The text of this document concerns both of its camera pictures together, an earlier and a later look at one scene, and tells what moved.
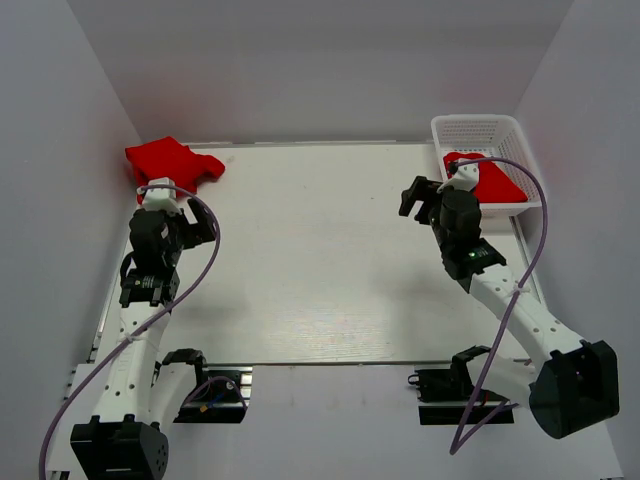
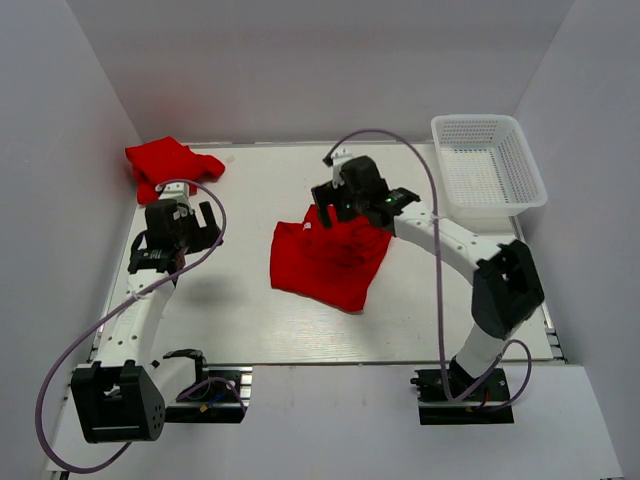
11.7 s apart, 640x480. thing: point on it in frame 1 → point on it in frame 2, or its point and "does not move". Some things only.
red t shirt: x=493 y=184 → x=333 y=265
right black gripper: x=421 y=188 → x=326 y=196
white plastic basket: x=494 y=136 does not move
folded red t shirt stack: x=166 y=158 does not move
